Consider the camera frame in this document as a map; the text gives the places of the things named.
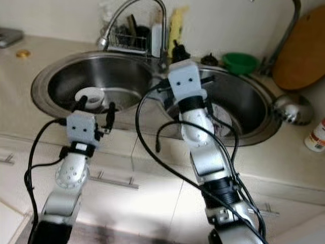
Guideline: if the white kitchen counter cabinet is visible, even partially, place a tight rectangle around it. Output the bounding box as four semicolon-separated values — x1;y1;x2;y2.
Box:
0;127;325;244

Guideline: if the white ceramic cup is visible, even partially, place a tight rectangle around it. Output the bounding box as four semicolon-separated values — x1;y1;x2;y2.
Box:
75;87;107;112

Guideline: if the yellow dish soap bottle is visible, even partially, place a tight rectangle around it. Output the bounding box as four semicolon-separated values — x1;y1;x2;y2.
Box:
167;5;189;59

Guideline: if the white pump bottle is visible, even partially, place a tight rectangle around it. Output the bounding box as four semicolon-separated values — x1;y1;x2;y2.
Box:
150;8;164;57

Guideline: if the dark metal sink strainer plug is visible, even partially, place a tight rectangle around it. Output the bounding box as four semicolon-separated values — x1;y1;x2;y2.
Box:
200;52;220;67

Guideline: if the stainless steel double sink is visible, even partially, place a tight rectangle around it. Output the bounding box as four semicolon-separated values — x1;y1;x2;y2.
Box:
30;50;285;148

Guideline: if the green plastic bowl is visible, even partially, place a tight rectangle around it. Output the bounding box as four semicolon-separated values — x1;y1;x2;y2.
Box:
221;52;259;76

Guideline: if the white plate blue pattern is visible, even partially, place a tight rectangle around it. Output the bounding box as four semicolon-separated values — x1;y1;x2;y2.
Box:
208;102;234;138

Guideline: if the clear pump bottle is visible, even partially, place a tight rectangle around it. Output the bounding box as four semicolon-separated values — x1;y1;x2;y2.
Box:
101;1;115;30

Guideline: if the grey metal appliance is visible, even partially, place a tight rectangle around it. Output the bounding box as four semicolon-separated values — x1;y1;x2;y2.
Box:
0;28;24;49

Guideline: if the tall curved steel faucet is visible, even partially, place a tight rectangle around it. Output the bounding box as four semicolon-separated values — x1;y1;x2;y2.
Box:
259;0;303;77

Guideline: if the round wooden cutting board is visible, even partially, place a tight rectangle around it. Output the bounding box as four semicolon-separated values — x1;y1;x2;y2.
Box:
272;4;325;91

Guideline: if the white bottle red label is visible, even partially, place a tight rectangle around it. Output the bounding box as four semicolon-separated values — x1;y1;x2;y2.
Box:
305;118;325;153

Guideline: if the flexible steel hose faucet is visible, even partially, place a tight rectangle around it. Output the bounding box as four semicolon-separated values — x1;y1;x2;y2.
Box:
96;0;168;72

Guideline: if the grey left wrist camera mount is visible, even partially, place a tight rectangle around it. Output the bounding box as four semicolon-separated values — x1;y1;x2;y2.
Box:
66;111;100;145

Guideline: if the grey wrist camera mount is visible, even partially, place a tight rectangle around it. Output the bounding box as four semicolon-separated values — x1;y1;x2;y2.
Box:
168;60;208;102
66;111;100;145

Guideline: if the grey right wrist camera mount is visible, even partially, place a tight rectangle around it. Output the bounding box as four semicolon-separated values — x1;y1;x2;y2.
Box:
168;60;208;102

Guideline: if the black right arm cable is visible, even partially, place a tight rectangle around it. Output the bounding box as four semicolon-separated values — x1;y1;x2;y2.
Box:
135;81;267;244
155;119;249;204

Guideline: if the steel wire sink caddy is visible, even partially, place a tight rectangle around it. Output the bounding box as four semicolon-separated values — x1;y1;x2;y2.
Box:
107;23;150;54

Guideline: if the steel cabinet bar handle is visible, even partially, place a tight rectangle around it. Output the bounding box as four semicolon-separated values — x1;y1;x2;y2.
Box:
89;170;139;190
254;202;281;218
0;152;17;166

